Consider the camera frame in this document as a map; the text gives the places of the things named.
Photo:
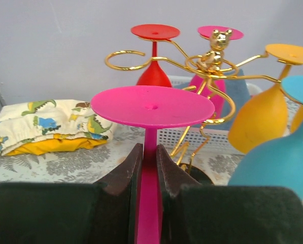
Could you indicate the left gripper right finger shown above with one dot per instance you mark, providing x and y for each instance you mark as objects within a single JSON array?
[{"x": 196, "y": 213}]

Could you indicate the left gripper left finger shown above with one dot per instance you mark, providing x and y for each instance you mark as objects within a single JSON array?
[{"x": 101, "y": 212}]

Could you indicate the blue plastic goblet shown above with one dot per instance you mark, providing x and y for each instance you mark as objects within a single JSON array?
[{"x": 278, "y": 162}]

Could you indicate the yellow plastic goblet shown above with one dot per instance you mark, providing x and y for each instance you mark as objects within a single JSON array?
[
  {"x": 264, "y": 117},
  {"x": 297, "y": 120}
]

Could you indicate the red plastic wine glass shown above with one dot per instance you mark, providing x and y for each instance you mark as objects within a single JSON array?
[{"x": 154, "y": 74}]

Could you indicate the gold wine glass rack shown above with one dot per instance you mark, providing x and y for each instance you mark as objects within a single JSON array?
[{"x": 211, "y": 66}]

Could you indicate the white plastic basket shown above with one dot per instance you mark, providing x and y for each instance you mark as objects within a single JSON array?
[{"x": 218, "y": 141}]

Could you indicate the dinosaur print cloth bag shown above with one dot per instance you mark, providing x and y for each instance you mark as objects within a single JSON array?
[{"x": 51, "y": 125}]

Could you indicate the blue folded cloth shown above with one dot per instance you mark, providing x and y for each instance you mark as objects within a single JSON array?
[{"x": 236, "y": 89}]

